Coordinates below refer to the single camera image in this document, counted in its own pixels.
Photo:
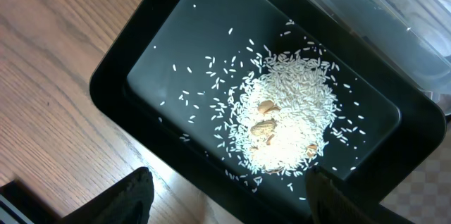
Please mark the brown serving tray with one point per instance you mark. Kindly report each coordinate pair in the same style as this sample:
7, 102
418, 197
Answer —
424, 196

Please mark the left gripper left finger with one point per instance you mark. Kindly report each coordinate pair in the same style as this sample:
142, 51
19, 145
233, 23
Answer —
126, 202

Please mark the clear plastic waste bin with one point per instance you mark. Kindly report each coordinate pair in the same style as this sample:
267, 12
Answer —
413, 36

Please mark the black food-waste tray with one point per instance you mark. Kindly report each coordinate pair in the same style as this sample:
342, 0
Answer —
398, 126

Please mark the white rice pile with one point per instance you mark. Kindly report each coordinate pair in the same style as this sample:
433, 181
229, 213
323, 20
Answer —
262, 99

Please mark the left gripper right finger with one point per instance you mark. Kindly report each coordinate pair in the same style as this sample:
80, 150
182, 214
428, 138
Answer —
332, 201

